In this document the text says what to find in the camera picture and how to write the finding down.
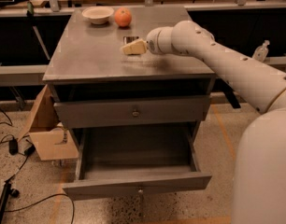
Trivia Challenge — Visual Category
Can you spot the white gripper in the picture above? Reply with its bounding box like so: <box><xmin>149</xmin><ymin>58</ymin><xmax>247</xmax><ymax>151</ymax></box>
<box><xmin>121</xmin><ymin>27</ymin><xmax>173</xmax><ymax>55</ymax></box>

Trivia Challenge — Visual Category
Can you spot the black rxbar chocolate packet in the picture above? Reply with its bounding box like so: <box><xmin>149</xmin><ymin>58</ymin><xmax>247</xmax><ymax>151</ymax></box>
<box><xmin>123</xmin><ymin>36</ymin><xmax>139</xmax><ymax>45</ymax></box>

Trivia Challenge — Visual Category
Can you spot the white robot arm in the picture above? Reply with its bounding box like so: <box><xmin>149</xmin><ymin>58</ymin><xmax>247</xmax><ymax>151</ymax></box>
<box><xmin>121</xmin><ymin>21</ymin><xmax>286</xmax><ymax>224</ymax></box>

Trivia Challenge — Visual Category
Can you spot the grey closed upper drawer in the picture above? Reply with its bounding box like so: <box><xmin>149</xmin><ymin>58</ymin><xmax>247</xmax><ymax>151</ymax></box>
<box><xmin>54</xmin><ymin>96</ymin><xmax>210</xmax><ymax>129</ymax></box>

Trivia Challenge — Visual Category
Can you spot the grey wooden drawer cabinet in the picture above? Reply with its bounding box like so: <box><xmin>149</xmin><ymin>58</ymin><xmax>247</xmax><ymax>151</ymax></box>
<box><xmin>42</xmin><ymin>5</ymin><xmax>222</xmax><ymax>202</ymax></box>

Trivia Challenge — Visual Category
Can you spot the grey open middle drawer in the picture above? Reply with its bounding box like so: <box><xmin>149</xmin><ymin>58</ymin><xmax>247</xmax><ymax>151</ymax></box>
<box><xmin>63</xmin><ymin>123</ymin><xmax>211</xmax><ymax>201</ymax></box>

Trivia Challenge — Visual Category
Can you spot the orange fruit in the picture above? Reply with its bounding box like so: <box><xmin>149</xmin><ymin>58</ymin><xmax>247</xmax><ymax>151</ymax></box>
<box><xmin>114</xmin><ymin>7</ymin><xmax>132</xmax><ymax>27</ymax></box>

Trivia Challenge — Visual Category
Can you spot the white ceramic bowl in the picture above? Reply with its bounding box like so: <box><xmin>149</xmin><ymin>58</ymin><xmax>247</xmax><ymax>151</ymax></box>
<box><xmin>82</xmin><ymin>7</ymin><xmax>114</xmax><ymax>25</ymax></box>

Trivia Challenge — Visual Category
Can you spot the clear sanitizer pump bottle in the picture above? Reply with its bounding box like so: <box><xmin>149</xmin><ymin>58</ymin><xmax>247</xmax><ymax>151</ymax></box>
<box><xmin>252</xmin><ymin>40</ymin><xmax>270</xmax><ymax>62</ymax></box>

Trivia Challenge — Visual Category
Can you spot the brown cardboard box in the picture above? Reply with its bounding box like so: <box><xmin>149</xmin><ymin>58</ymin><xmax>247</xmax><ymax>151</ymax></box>
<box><xmin>18</xmin><ymin>86</ymin><xmax>79</xmax><ymax>161</ymax></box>

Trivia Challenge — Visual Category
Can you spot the black power adapter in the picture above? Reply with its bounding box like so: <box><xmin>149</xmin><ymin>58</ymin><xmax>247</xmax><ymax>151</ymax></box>
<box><xmin>8</xmin><ymin>139</ymin><xmax>18</xmax><ymax>155</ymax></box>

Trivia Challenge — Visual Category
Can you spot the black tripod leg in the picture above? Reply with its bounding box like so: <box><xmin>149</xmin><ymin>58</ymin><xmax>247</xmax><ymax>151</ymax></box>
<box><xmin>0</xmin><ymin>181</ymin><xmax>20</xmax><ymax>224</ymax></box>

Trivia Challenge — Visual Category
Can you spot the grey metal rail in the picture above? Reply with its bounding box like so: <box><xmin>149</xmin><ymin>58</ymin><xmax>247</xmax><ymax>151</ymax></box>
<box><xmin>0</xmin><ymin>56</ymin><xmax>286</xmax><ymax>87</ymax></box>

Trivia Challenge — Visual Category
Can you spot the black floor cable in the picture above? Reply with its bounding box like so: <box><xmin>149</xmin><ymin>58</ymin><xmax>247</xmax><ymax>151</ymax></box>
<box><xmin>0</xmin><ymin>193</ymin><xmax>76</xmax><ymax>224</ymax></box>

